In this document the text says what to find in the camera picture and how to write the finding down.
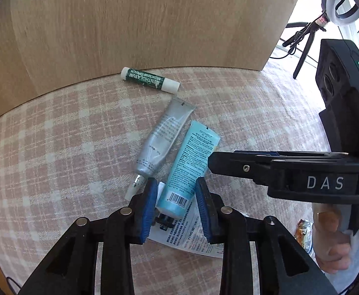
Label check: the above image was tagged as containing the yellow snack wrapper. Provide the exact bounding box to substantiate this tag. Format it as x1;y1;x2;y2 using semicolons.
294;219;313;254

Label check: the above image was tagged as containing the white ring light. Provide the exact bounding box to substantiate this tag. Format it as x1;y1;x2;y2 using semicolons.
322;0;359;26

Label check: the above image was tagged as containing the silver cream tube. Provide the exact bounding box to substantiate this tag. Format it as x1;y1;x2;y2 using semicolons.
125;97;195;201

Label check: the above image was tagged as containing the green white lip balm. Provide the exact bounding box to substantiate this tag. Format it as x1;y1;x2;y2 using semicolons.
120;67;180;94

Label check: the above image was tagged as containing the black tripod stand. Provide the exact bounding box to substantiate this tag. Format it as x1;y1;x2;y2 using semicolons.
268;18;330;80

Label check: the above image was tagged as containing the person's hand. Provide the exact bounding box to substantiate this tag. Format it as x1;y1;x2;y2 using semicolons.
312;203;359;276

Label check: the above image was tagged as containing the blue white card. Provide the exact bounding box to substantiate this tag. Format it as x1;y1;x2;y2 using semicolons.
148;193;224;258

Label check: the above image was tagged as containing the light blue cream tube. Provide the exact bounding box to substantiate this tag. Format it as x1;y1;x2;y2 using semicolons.
155;120;220;228

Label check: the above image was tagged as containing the wooden cabinet panel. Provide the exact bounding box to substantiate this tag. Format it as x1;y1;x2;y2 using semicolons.
0;0;297;116

